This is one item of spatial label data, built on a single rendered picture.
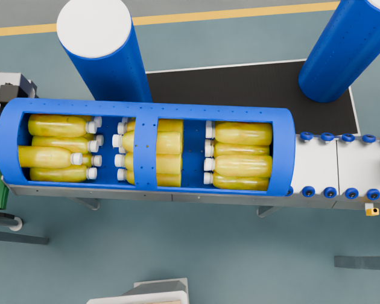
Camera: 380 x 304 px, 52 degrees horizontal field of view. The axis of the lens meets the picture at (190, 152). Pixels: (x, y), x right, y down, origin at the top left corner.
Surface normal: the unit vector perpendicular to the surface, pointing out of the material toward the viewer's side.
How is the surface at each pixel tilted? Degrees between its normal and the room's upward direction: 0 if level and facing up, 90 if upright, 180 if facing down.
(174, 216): 0
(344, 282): 0
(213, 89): 0
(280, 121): 23
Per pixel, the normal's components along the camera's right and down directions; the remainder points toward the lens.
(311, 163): 0.00, -0.25
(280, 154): -0.02, 0.07
